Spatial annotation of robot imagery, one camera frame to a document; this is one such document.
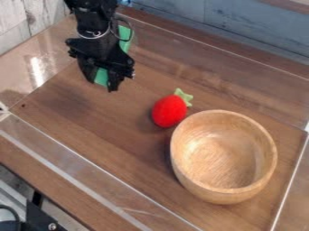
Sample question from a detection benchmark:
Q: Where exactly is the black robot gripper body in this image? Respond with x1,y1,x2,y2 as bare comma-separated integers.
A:
64,31,136,79

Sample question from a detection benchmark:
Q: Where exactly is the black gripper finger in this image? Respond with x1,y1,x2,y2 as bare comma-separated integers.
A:
77,59,99,83
107,70,124,92

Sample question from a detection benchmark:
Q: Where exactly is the green rectangular block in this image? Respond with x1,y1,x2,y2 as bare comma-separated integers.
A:
93,25,135,88

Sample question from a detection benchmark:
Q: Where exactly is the brown wooden bowl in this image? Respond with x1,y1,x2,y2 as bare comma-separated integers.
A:
170,109,278,205

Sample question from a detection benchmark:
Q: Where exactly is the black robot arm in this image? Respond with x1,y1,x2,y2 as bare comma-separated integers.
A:
64,0,135,92

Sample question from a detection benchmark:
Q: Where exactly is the red toy strawberry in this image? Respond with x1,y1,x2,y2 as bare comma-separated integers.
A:
151,88,192,128

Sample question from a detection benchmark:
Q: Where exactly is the clear acrylic front barrier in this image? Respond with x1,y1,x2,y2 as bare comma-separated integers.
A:
0,103,202,231

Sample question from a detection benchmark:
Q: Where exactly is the black clamp with screw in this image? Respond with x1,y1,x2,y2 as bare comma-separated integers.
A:
24,201,67,231

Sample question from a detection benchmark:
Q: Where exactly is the black cable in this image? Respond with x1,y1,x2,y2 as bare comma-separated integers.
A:
0,204,21,231

